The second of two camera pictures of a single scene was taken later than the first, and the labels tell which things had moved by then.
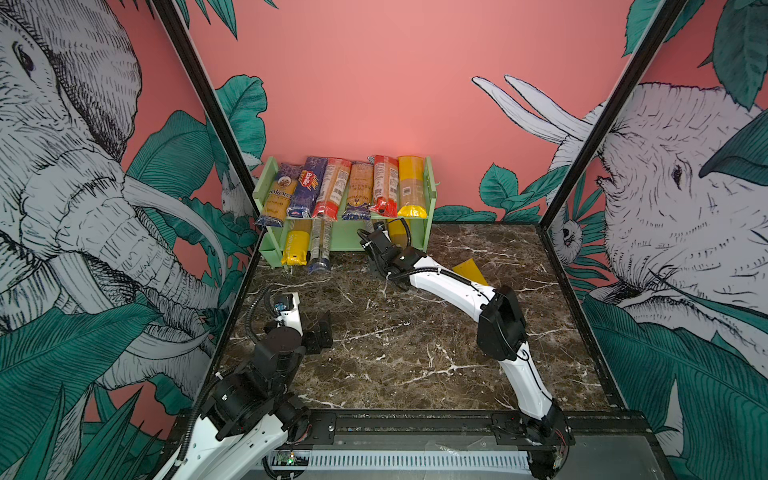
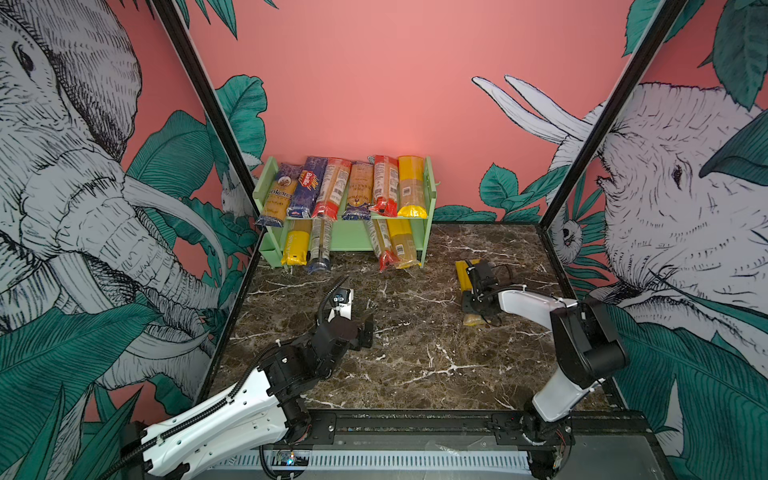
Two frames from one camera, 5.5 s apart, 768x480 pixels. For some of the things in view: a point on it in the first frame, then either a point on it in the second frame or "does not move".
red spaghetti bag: (385, 185) does not move
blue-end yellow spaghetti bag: (360, 192) does not move
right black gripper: (375, 260) to (465, 303)
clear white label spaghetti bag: (321, 241) does not move
